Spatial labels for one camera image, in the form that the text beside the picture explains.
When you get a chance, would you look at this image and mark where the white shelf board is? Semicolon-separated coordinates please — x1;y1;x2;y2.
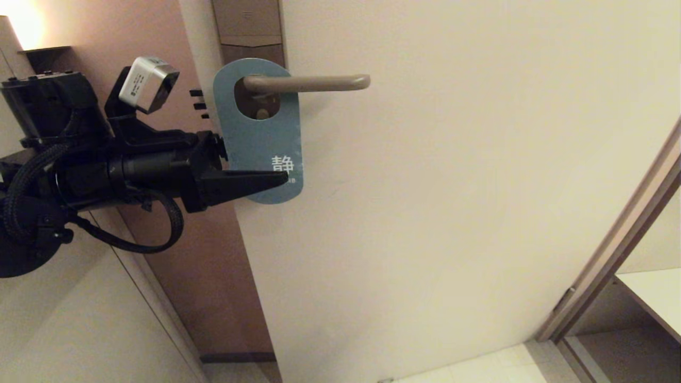
612;269;681;346

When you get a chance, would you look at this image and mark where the black wall lamp bracket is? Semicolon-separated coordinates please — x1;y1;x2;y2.
16;46;73;75

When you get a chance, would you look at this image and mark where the blue and white door hanger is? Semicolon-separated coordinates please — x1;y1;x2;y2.
213;57;304;205

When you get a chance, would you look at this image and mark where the brown door lock plate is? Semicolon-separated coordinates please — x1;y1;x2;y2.
211;0;286;120

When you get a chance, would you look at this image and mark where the brown door jamb panel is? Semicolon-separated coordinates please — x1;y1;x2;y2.
32;0;277;363

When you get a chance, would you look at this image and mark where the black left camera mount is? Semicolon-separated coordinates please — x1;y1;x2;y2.
104;66;198;152

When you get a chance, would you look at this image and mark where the white door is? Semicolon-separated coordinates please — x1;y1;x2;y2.
178;0;681;383

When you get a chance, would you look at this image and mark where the thick black braided cable sleeve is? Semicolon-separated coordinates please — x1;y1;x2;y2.
3;143;71;243

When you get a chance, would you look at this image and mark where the brown metal door handle lever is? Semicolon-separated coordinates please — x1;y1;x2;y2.
242;74;371;95

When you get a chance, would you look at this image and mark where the thin black braided cable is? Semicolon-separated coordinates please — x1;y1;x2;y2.
74;189;185;254

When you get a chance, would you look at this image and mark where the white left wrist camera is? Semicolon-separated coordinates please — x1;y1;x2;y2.
118;56;180;115

